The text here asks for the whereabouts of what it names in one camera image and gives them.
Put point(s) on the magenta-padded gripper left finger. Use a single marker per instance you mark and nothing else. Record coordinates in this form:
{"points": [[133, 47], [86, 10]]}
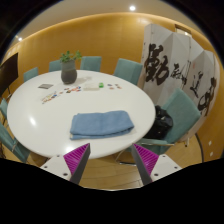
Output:
{"points": [[76, 159]]}

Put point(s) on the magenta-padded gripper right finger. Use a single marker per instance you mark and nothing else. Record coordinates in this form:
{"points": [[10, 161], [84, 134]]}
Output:
{"points": [[146, 159]]}

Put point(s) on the blue towel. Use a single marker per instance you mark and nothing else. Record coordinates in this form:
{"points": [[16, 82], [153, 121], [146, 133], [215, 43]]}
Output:
{"points": [[100, 124]]}

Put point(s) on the black bag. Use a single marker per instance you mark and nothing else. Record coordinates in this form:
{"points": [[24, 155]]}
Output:
{"points": [[160, 125]]}

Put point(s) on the teal chair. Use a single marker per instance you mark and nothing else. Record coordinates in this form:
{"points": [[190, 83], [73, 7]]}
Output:
{"points": [[183, 113]]}

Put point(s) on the colourful sticker sheet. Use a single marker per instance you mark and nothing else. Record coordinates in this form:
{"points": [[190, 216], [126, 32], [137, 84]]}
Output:
{"points": [[49, 97]]}

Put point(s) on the cluster of colourful round stickers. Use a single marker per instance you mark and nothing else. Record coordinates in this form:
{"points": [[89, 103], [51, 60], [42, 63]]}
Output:
{"points": [[72, 89], [114, 86]]}

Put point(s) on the white flat box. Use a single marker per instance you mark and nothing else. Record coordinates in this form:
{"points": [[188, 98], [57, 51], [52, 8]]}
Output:
{"points": [[91, 86]]}

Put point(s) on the small green object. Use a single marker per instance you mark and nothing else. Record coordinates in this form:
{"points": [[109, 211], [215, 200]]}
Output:
{"points": [[101, 85]]}

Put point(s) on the grey card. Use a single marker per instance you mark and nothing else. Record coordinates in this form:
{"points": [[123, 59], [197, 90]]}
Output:
{"points": [[45, 86]]}

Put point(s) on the potted plant in grey pot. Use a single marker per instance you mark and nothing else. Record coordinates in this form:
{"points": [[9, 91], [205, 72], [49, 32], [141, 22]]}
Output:
{"points": [[68, 74]]}

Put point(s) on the group of teal chairs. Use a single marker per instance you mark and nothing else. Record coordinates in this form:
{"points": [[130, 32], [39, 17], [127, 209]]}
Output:
{"points": [[90, 63]]}

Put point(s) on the white folding screen with calligraphy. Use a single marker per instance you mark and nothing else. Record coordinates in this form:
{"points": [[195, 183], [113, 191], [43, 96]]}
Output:
{"points": [[173, 56]]}

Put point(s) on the black wall monitor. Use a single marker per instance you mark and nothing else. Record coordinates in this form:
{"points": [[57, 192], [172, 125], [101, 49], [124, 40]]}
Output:
{"points": [[8, 73]]}

